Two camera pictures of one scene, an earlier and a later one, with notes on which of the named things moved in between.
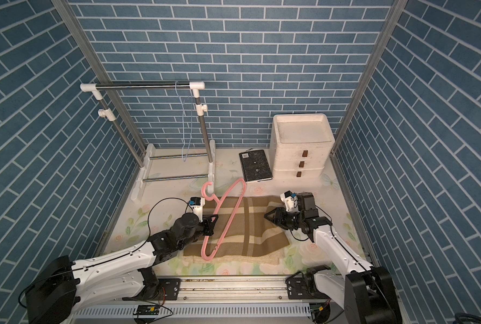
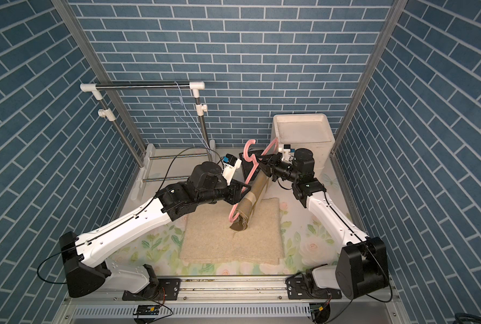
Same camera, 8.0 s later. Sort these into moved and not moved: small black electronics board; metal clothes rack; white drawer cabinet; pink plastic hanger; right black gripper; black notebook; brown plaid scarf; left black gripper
Moved: right black gripper; left black gripper; brown plaid scarf; pink plastic hanger
Not moved: white drawer cabinet; black notebook; small black electronics board; metal clothes rack
